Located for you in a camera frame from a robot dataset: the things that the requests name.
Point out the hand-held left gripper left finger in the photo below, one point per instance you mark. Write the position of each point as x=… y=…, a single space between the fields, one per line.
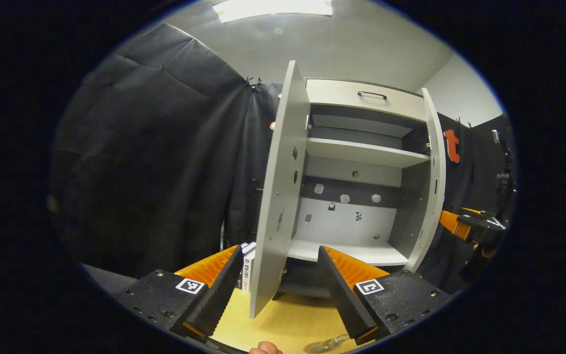
x=219 y=290

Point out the white cabinet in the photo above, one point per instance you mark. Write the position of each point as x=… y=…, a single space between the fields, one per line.
x=342 y=226

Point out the round brown coaster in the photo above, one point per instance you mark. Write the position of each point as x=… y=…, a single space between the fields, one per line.
x=315 y=348

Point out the white printed box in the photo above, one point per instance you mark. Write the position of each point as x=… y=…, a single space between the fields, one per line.
x=249 y=268

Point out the clear plastic bottle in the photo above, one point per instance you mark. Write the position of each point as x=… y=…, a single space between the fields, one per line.
x=336 y=340

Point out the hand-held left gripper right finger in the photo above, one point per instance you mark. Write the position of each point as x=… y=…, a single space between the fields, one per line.
x=342 y=292

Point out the white cabinet drawer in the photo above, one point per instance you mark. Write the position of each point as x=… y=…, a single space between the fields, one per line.
x=342 y=96

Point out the black backdrop cloth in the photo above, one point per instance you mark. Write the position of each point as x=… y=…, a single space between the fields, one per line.
x=155 y=147

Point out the ceiling light panel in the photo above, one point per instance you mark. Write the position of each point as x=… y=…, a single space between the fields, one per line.
x=273 y=9

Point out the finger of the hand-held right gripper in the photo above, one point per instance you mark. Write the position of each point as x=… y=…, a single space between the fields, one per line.
x=479 y=228
x=472 y=211

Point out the white cabinet shelf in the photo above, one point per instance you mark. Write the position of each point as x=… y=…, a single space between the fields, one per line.
x=361 y=152

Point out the white cabinet door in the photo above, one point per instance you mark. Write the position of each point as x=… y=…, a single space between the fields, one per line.
x=283 y=172
x=438 y=162

